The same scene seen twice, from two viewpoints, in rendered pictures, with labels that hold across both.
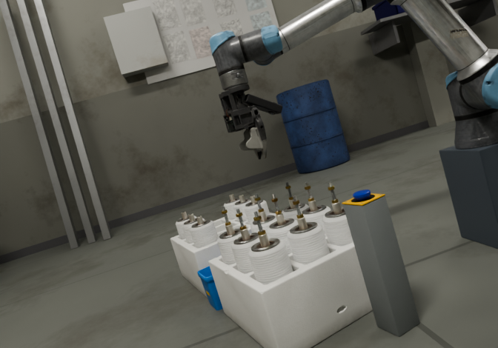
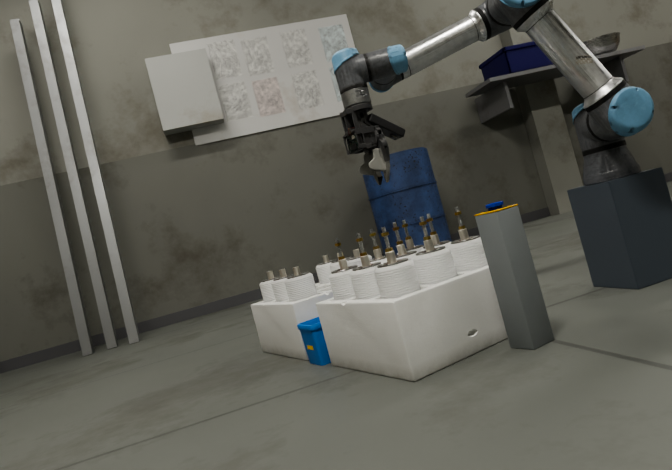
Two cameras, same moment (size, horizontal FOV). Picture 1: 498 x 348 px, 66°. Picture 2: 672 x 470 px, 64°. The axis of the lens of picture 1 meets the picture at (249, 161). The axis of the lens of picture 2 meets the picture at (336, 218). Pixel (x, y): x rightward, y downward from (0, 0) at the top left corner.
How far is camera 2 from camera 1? 44 cm
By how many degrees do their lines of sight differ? 8
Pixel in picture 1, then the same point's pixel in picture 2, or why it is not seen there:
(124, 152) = (158, 232)
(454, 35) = (580, 61)
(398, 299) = (532, 311)
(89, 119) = (114, 187)
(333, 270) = (464, 290)
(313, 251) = (442, 271)
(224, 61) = (349, 77)
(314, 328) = (445, 348)
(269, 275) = (398, 290)
